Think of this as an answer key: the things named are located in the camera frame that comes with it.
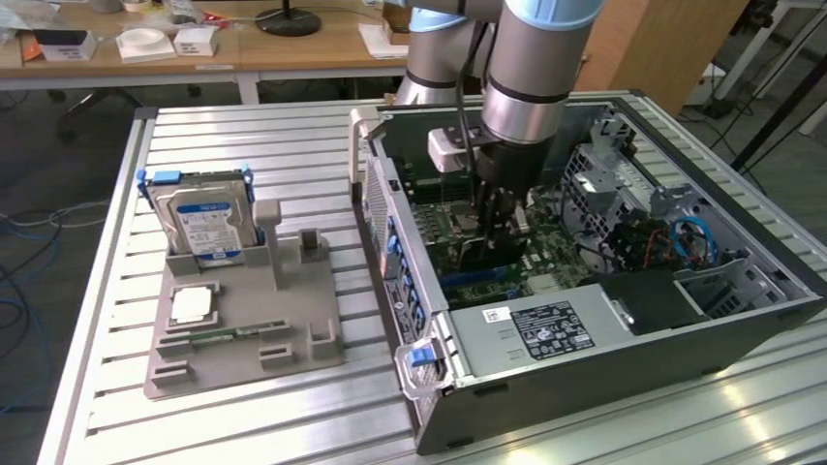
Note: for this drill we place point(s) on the grey power supply unit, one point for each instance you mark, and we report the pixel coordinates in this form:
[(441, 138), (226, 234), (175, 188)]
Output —
[(491, 344)]

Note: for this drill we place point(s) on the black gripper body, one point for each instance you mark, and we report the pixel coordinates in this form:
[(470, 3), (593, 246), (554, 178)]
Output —
[(514, 164)]

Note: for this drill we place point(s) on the white table frame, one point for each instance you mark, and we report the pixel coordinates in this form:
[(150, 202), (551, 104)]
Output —
[(762, 34)]

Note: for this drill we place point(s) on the silver CPU chip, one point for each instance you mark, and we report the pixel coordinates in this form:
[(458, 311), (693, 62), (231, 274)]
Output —
[(191, 306)]

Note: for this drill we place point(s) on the black slanted pole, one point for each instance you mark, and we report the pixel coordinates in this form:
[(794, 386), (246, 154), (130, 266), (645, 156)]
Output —
[(776, 97)]

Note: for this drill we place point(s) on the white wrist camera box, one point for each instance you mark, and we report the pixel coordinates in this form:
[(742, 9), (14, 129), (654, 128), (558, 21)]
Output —
[(446, 150)]

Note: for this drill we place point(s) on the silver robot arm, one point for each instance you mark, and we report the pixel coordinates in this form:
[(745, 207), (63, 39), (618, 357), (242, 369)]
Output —
[(530, 63)]

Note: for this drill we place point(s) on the hard disk in blue caddy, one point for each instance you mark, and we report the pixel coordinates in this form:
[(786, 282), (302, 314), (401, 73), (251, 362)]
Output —
[(201, 223)]

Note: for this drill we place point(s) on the wooden desk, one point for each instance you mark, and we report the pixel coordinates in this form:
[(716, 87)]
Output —
[(291, 55)]

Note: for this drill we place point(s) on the wooden cabinet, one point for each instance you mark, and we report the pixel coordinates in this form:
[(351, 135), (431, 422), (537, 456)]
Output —
[(660, 48)]

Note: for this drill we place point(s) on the black open PC case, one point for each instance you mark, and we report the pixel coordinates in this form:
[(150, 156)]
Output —
[(582, 387)]

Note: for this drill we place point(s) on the plain white box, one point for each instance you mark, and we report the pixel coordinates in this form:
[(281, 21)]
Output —
[(194, 41)]

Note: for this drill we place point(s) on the white box with black lid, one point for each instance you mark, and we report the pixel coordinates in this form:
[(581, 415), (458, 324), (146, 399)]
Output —
[(65, 43)]

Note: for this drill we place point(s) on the blue case latch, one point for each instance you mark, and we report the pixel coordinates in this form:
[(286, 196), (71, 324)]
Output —
[(419, 359)]

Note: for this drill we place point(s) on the grey parts rack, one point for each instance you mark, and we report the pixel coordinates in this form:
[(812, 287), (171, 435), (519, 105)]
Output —
[(259, 295)]

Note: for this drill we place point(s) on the green RAM stick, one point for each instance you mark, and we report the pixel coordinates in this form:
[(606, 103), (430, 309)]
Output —
[(219, 334)]

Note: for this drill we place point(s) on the metal disk bay cage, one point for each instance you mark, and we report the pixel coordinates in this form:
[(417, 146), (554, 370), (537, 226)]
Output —
[(601, 184)]

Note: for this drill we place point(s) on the black chair base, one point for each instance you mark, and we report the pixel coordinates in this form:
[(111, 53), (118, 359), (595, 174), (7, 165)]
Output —
[(97, 104)]

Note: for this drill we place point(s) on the black round monitor base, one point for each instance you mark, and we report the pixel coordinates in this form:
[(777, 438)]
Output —
[(287, 21)]

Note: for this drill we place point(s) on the CPU socket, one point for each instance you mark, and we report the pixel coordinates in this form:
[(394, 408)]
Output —
[(465, 218)]

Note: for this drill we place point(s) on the green motherboard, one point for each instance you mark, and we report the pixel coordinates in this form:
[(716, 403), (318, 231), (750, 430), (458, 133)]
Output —
[(555, 261)]

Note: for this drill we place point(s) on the blue expansion slot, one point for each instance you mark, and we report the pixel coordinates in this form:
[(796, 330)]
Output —
[(471, 278)]

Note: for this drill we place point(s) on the white paper sheets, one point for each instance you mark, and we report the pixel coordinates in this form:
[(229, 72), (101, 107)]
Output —
[(382, 41)]

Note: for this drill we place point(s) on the graphics card with metal bracket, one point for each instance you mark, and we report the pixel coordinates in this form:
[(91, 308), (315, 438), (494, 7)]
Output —
[(505, 257)]

